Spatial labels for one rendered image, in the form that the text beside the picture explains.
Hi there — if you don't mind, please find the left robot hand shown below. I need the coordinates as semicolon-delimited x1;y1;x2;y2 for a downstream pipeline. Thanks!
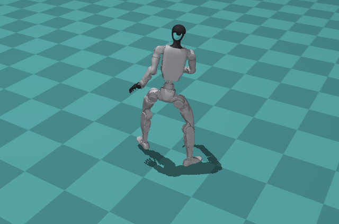
129;82;141;93

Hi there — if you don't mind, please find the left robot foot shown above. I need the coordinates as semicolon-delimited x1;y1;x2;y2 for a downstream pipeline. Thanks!
137;136;149;149

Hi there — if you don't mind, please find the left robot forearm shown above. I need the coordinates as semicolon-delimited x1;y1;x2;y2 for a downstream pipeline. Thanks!
138;67;152;89

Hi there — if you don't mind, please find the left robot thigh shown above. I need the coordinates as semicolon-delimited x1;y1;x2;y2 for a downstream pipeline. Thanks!
142;87;160;120

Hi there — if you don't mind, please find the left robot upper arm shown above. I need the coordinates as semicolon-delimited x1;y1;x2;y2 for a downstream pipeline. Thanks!
150;46;165;75

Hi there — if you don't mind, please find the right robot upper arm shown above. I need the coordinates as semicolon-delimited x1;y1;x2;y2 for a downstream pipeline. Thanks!
186;49;196;74

